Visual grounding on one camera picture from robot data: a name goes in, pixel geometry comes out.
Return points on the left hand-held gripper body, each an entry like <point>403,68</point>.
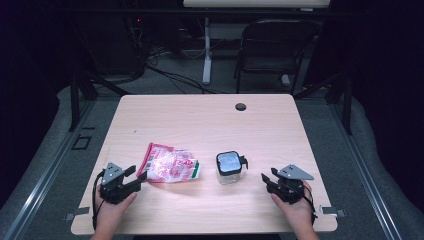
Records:
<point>113,191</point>

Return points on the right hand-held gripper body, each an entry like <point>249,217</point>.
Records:
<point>290,190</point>

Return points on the red and white plastic bag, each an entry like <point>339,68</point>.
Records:
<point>166,165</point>

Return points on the clear jar with black lid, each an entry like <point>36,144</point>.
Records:
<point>228,165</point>

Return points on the person's left hand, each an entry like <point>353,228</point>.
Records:
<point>108,215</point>

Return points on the person's right hand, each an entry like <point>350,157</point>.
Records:
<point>300,215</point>

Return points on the grey table edge clamp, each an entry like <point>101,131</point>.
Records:
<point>331,210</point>
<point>78,212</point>

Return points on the round table grommet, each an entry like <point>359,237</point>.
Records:
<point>240,107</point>

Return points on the dark equipment with red light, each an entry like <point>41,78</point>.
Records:
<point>133,43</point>

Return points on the black folding chair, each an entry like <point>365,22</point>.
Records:
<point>273,43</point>

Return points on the white desk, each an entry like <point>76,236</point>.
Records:
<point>207,50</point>

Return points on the grey metal floor rail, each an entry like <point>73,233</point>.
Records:
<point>50,176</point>
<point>366,176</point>

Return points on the black metal frame stand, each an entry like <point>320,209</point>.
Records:
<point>75,100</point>
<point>348,106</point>

